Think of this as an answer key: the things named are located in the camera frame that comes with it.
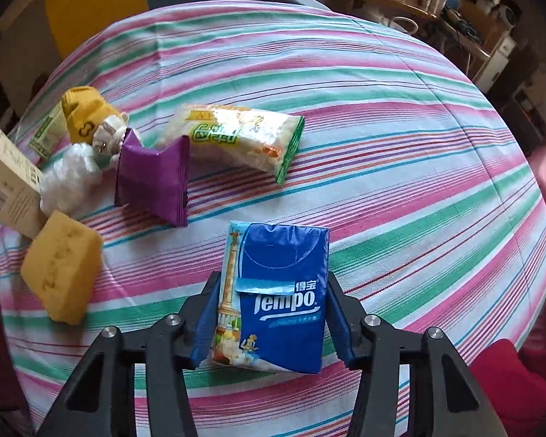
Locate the purple snack packet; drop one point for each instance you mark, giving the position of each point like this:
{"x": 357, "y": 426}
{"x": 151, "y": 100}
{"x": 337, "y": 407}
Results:
{"x": 150, "y": 182}

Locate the red cloth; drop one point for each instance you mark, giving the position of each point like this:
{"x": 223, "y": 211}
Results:
{"x": 518, "y": 387}

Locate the small green box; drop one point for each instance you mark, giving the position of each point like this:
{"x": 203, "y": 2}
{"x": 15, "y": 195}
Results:
{"x": 48, "y": 134}

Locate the small white toy figure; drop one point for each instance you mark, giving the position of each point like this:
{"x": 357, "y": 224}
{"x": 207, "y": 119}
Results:
{"x": 109, "y": 134}

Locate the blue tissue pack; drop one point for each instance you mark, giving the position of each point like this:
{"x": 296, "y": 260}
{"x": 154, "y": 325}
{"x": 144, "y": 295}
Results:
{"x": 282, "y": 282}

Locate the striped bed sheet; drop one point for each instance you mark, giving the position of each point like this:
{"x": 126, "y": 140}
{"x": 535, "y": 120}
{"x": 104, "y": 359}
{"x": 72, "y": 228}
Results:
{"x": 391, "y": 168}

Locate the yellow sponge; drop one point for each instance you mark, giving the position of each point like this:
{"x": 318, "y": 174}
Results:
{"x": 59, "y": 264}

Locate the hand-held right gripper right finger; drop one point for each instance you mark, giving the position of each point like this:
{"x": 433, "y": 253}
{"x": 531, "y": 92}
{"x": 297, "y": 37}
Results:
{"x": 341, "y": 325}

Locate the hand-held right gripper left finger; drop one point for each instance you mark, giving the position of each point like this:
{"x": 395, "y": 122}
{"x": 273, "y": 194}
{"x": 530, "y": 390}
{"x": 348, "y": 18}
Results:
{"x": 204, "y": 325}

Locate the beige cardboard box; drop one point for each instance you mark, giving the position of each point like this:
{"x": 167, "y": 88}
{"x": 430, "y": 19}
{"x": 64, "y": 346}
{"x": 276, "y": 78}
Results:
{"x": 9, "y": 182}

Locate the yellow cloth pouch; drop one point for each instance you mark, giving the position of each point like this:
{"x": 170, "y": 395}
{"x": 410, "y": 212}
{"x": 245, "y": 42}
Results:
{"x": 84, "y": 114}

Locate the white plastic bag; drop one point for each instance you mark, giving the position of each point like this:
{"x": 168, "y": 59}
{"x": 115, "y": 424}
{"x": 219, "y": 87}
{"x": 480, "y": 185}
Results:
{"x": 68, "y": 173}

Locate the grey yellow blue sofa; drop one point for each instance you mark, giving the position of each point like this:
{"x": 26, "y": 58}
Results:
{"x": 95, "y": 0}

